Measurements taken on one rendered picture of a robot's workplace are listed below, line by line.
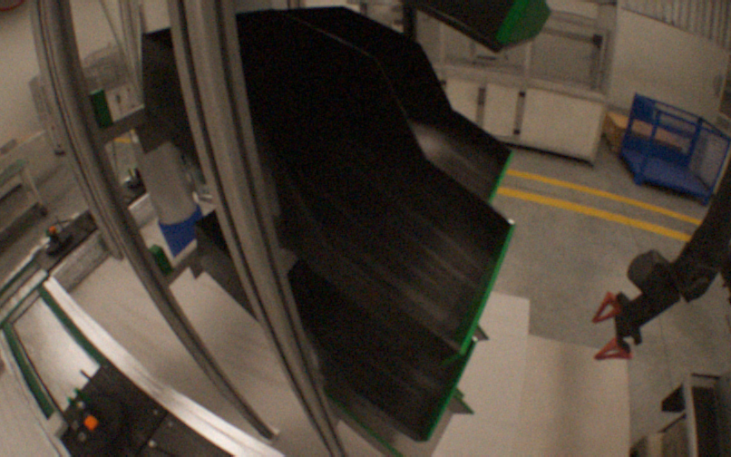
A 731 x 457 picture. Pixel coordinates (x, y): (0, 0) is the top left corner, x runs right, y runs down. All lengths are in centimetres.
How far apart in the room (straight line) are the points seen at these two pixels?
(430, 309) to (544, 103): 392
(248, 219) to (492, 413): 65
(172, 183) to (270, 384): 61
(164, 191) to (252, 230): 86
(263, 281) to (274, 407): 58
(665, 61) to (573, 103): 557
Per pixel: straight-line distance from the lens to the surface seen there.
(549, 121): 413
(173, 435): 67
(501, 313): 88
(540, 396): 79
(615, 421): 85
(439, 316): 20
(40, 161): 755
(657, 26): 923
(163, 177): 99
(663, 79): 937
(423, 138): 35
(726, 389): 80
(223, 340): 87
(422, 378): 35
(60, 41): 29
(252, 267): 18
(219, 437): 64
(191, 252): 37
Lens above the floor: 152
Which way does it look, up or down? 37 degrees down
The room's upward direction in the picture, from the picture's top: 3 degrees counter-clockwise
